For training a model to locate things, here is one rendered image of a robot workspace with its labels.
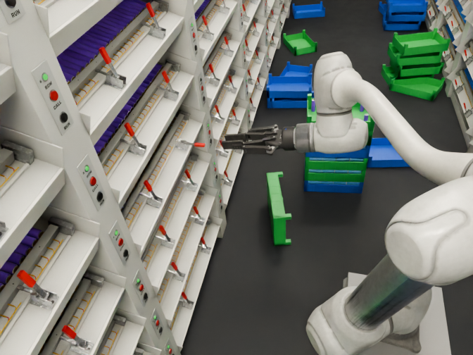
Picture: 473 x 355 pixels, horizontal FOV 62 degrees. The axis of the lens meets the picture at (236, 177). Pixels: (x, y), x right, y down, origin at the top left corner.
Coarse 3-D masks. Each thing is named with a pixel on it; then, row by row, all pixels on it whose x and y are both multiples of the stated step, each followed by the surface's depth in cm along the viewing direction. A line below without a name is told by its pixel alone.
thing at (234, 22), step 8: (240, 0) 187; (232, 16) 187; (232, 24) 190; (240, 24) 191; (240, 48) 197; (240, 56) 200; (232, 64) 204; (240, 64) 203; (240, 88) 213; (240, 96) 216; (248, 96) 226; (248, 104) 228; (248, 128) 234
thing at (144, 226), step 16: (192, 112) 143; (192, 128) 142; (160, 144) 132; (176, 144) 134; (160, 160) 127; (176, 160) 129; (160, 176) 122; (176, 176) 124; (144, 192) 116; (160, 192) 118; (144, 208) 113; (160, 208) 114; (128, 224) 108; (144, 224) 109; (144, 240) 106
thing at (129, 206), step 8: (176, 120) 138; (176, 128) 136; (168, 136) 132; (168, 144) 132; (160, 152) 126; (152, 160) 123; (152, 168) 120; (160, 168) 123; (144, 176) 117; (152, 184) 118; (136, 192) 113; (128, 200) 110; (136, 200) 112; (128, 208) 108
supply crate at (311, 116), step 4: (308, 96) 191; (308, 100) 192; (308, 104) 194; (356, 104) 192; (308, 108) 196; (352, 108) 193; (356, 108) 192; (364, 108) 192; (308, 112) 193; (312, 112) 193; (316, 112) 193; (352, 112) 190; (356, 112) 190; (360, 112) 190; (364, 112) 189; (308, 116) 178; (312, 116) 191; (316, 116) 190; (356, 116) 187; (360, 116) 187; (368, 116) 187; (308, 120) 179; (312, 120) 179; (368, 120) 184; (372, 120) 175; (368, 124) 176; (372, 124) 176; (368, 128) 178; (372, 128) 177
